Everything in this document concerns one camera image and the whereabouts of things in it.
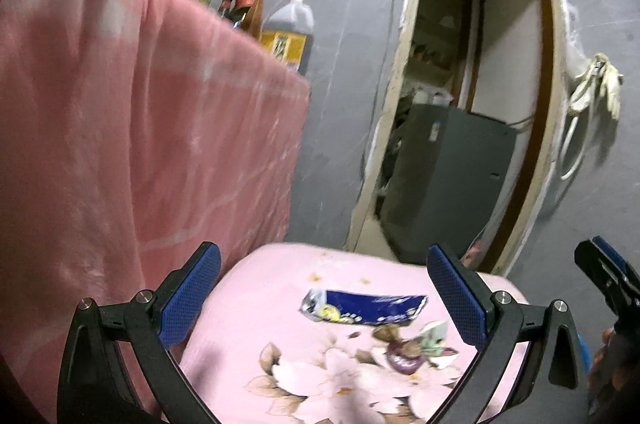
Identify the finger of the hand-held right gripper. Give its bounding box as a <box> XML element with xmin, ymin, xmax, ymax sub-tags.
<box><xmin>592</xmin><ymin>235</ymin><xmax>640</xmax><ymax>289</ymax></box>
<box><xmin>574</xmin><ymin>240</ymin><xmax>640</xmax><ymax>305</ymax></box>

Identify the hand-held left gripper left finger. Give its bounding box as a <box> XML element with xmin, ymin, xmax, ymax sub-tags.
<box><xmin>56</xmin><ymin>241</ymin><xmax>222</xmax><ymax>424</ymax></box>

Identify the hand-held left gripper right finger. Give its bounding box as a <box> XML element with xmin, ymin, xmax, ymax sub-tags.
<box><xmin>426</xmin><ymin>243</ymin><xmax>587</xmax><ymax>424</ymax></box>

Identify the green white packet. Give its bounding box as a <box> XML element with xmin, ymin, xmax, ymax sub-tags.
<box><xmin>419</xmin><ymin>320</ymin><xmax>461</xmax><ymax>369</ymax></box>

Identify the purple printed packet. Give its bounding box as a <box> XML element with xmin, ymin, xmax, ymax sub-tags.
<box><xmin>384</xmin><ymin>336</ymin><xmax>426</xmax><ymax>375</ymax></box>

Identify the blue snack packet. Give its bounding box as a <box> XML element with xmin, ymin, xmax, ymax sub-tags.
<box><xmin>300</xmin><ymin>288</ymin><xmax>428</xmax><ymax>325</ymax></box>

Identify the person's right hand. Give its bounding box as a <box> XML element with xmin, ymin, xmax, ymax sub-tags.
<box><xmin>589</xmin><ymin>326</ymin><xmax>640</xmax><ymax>405</ymax></box>

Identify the pink floral blanket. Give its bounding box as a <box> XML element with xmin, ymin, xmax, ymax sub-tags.
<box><xmin>177</xmin><ymin>241</ymin><xmax>531</xmax><ymax>424</ymax></box>

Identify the pair of cream rubber gloves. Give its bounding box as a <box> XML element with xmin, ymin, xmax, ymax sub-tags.
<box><xmin>592</xmin><ymin>53</ymin><xmax>623</xmax><ymax>120</ymax></box>

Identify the pink checked cloth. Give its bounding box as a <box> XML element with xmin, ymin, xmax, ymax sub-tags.
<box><xmin>0</xmin><ymin>0</ymin><xmax>311</xmax><ymax>424</ymax></box>

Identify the clear plastic bag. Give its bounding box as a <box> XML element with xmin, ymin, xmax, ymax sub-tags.
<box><xmin>565</xmin><ymin>0</ymin><xmax>596</xmax><ymax>75</ymax></box>

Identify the wooden storage shelf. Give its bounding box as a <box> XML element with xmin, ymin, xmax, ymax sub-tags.
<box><xmin>405</xmin><ymin>0</ymin><xmax>473</xmax><ymax>90</ymax></box>

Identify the large cooking oil jug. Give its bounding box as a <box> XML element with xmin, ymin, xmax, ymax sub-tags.
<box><xmin>260</xmin><ymin>0</ymin><xmax>316</xmax><ymax>72</ymax></box>

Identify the white shower hose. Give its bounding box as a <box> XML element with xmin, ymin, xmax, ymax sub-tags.
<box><xmin>559</xmin><ymin>54</ymin><xmax>608</xmax><ymax>181</ymax></box>

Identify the wooden door frame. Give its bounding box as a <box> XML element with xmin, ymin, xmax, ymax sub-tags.
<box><xmin>345</xmin><ymin>0</ymin><xmax>573</xmax><ymax>277</ymax></box>

